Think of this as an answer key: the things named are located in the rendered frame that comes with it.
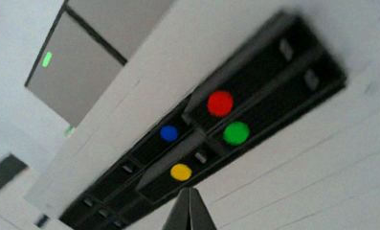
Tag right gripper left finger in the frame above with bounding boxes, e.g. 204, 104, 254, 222
161, 188, 190, 230

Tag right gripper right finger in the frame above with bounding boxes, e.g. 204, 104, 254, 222
189, 188, 217, 230

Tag white rack frame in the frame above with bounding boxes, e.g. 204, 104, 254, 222
22, 0, 380, 230

